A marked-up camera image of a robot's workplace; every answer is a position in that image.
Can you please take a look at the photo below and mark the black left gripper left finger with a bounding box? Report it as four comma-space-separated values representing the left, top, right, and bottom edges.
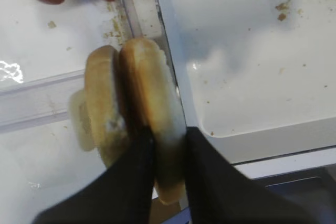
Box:
33, 127, 154, 223

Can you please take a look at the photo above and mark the white metal tray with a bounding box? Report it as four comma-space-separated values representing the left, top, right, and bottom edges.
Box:
158, 0, 335, 163

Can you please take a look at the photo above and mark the clear pusher track bun left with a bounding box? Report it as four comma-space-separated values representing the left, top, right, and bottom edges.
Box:
1, 70, 84, 133

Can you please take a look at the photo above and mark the bun slice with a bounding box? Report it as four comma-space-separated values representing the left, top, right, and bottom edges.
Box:
118, 38, 186, 205
84, 45, 131, 168

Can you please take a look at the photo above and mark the white pusher block bun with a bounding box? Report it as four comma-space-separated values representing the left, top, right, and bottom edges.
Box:
68, 89, 95, 152

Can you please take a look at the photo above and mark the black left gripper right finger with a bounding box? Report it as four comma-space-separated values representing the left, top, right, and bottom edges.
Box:
184, 127, 291, 223

